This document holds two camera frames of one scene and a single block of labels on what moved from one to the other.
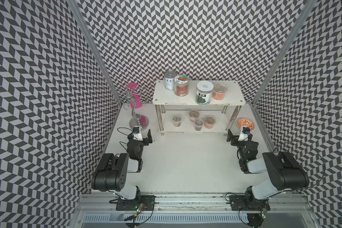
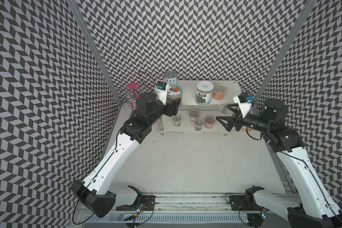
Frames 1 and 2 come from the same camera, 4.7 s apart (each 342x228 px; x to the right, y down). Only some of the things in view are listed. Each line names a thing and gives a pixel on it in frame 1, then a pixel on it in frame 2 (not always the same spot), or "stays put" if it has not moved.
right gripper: (234, 137) -> (230, 120)
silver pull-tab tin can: (169, 76) stays put
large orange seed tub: (219, 91) stays put
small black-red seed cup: (198, 123) stays put
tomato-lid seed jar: (181, 85) -> (174, 95)
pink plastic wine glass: (136, 102) stays put
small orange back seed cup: (193, 114) stays put
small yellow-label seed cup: (176, 120) stays put
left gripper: (145, 140) -> (172, 108)
